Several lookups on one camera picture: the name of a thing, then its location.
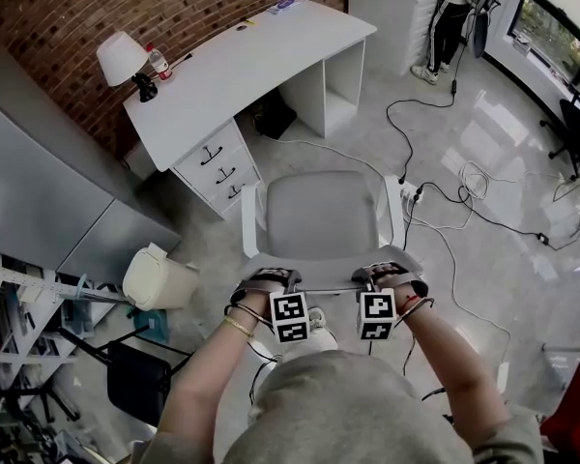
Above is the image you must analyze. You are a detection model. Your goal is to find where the black framed window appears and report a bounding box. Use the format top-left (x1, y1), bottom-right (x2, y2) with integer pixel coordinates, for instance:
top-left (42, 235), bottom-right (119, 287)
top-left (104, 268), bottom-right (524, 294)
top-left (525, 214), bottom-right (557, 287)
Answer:
top-left (507, 0), bottom-right (580, 86)

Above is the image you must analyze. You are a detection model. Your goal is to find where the red fabric item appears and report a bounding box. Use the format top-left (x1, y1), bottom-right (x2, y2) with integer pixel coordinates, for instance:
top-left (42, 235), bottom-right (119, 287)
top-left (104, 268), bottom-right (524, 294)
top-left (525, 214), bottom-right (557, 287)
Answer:
top-left (540, 324), bottom-right (580, 464)

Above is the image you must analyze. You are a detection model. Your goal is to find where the pale grey refrigerator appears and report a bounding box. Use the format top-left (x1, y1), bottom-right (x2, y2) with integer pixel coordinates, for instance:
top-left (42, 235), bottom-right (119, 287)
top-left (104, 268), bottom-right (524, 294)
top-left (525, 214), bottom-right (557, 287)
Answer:
top-left (0, 50), bottom-right (183, 284)

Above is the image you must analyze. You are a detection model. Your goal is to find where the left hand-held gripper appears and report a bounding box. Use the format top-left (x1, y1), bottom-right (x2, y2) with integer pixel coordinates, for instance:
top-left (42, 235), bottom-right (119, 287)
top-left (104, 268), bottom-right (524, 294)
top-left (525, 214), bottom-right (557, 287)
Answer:
top-left (228, 268), bottom-right (311, 345)

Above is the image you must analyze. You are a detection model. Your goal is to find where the black cable with small adapter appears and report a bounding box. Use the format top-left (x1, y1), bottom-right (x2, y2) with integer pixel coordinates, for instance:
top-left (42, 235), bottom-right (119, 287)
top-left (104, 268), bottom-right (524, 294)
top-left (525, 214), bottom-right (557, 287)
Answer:
top-left (456, 184), bottom-right (574, 251)

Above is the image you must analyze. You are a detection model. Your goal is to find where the gold bracelet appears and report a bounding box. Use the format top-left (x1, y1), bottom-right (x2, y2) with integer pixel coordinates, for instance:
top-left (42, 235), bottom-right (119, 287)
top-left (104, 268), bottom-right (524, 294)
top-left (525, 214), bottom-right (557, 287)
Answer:
top-left (221, 314), bottom-right (256, 340)

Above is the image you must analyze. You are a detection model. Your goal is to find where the black cable with long adapter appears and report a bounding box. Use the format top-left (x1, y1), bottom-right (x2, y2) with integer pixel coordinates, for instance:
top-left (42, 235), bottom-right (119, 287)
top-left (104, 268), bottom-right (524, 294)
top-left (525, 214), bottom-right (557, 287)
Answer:
top-left (385, 53), bottom-right (470, 186)

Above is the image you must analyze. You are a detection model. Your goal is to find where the white coiled cable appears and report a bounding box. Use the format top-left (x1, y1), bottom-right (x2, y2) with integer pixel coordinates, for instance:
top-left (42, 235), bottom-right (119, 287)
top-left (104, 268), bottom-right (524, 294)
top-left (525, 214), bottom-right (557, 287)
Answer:
top-left (456, 160), bottom-right (492, 203)

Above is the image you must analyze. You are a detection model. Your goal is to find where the person's left forearm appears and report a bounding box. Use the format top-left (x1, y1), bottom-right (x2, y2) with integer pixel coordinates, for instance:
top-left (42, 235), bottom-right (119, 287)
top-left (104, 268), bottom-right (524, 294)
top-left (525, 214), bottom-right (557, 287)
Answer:
top-left (157, 302), bottom-right (275, 458)

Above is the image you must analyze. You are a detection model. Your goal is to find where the black and grey standing fan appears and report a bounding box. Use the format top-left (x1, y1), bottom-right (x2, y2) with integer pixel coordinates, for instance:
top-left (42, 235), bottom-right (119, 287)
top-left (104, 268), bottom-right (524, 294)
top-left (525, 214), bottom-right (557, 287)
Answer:
top-left (466, 0), bottom-right (508, 61)

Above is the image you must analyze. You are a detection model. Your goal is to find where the person's right forearm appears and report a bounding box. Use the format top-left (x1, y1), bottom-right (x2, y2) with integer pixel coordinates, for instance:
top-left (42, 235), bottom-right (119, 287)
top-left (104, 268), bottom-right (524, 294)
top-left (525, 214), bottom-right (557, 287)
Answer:
top-left (394, 300), bottom-right (509, 456)

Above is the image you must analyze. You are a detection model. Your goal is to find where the white power strip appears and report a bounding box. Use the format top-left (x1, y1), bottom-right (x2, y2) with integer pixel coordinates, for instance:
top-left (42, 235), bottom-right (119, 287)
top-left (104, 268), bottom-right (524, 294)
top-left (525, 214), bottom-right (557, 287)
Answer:
top-left (398, 184), bottom-right (425, 208)

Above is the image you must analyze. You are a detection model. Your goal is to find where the black folding chair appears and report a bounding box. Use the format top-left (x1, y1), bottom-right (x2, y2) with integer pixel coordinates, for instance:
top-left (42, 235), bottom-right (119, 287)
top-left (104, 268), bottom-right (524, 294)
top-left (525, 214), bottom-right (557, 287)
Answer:
top-left (57, 326), bottom-right (194, 427)

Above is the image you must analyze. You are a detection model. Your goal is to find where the white bookcase cabinet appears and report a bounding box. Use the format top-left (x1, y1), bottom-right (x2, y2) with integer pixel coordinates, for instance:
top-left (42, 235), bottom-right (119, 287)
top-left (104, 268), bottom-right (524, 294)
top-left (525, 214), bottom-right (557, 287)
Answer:
top-left (347, 0), bottom-right (449, 77)

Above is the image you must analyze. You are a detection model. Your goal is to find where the person's left hand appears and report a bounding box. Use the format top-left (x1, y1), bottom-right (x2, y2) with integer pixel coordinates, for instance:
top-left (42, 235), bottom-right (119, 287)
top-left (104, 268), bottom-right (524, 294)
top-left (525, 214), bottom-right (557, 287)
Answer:
top-left (239, 268), bottom-right (292, 311)

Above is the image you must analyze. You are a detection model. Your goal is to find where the white curved desk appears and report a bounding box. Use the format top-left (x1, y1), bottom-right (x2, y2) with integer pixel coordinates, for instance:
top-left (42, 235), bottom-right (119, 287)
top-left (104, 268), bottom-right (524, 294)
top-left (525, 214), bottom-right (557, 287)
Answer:
top-left (122, 0), bottom-right (379, 221)

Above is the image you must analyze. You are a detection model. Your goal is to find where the person's white shoe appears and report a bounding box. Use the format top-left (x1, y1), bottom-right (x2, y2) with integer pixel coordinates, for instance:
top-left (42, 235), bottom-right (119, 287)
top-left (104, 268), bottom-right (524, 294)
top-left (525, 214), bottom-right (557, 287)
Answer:
top-left (307, 305), bottom-right (340, 352)

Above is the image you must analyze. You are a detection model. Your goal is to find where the white metal shelving rack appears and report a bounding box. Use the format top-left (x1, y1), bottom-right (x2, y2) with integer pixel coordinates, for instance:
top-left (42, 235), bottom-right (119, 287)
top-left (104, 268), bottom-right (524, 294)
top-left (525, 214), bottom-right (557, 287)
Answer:
top-left (0, 244), bottom-right (131, 405)

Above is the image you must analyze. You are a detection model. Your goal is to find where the clear bag with blue label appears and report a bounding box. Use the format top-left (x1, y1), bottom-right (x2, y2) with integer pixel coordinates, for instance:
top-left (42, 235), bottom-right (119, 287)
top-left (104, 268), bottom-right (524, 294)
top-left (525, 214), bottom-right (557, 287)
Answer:
top-left (268, 0), bottom-right (306, 16)

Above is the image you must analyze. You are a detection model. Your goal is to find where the black office chair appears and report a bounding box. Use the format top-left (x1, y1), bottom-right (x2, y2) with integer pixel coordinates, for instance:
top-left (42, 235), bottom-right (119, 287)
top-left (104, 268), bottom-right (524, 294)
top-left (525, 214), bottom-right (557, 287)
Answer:
top-left (539, 95), bottom-right (580, 183)

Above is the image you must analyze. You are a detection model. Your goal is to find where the black lamp power cord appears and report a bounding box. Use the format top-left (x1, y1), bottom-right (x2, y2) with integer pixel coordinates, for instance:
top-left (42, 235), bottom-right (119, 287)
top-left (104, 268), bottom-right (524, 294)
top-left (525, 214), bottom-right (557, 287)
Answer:
top-left (166, 52), bottom-right (194, 74)

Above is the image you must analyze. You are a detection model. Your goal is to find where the red label water bottle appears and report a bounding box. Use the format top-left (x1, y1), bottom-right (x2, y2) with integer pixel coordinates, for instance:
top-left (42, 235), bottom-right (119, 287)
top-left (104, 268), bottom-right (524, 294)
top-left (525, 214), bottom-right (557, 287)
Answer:
top-left (145, 43), bottom-right (174, 82)

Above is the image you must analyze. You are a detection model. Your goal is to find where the white framed grey chair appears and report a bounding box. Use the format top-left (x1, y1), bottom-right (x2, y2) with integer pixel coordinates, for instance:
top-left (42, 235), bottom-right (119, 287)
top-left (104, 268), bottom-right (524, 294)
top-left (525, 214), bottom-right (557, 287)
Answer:
top-left (240, 170), bottom-right (424, 300)

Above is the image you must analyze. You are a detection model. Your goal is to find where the white shade table lamp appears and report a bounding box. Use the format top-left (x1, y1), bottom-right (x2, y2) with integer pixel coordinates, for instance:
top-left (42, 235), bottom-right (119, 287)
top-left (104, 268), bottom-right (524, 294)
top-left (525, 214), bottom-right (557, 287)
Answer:
top-left (95, 30), bottom-right (160, 104)

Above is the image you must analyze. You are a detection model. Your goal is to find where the black rectangular case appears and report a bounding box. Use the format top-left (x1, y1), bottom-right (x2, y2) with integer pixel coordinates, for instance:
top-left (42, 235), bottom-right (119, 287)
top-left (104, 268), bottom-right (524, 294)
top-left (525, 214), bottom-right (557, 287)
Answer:
top-left (255, 92), bottom-right (299, 139)

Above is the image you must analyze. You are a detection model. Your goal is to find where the teal storage box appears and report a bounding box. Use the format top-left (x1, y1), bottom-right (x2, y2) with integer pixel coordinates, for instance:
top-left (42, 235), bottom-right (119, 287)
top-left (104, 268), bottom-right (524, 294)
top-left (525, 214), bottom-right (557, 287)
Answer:
top-left (125, 308), bottom-right (169, 343)

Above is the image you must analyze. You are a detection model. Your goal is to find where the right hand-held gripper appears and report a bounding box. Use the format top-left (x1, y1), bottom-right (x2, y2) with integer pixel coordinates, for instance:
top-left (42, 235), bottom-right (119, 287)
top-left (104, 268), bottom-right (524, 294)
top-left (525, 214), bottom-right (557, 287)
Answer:
top-left (351, 261), bottom-right (427, 341)

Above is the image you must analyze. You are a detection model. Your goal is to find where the person's grey shirt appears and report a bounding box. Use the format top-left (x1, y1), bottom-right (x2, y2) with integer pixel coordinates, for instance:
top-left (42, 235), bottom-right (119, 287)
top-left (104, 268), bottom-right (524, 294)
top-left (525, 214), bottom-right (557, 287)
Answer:
top-left (212, 348), bottom-right (545, 464)

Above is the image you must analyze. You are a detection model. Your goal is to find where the cream plastic trash bin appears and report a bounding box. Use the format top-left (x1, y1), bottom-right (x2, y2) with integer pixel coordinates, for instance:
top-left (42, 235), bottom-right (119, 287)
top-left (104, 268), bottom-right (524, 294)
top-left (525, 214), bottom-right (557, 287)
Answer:
top-left (122, 242), bottom-right (200, 312)

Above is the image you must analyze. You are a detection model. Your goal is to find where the person's right hand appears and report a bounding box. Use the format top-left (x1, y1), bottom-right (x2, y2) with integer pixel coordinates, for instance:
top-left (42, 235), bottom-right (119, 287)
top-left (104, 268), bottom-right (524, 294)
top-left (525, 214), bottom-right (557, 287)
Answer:
top-left (368, 261), bottom-right (408, 292)

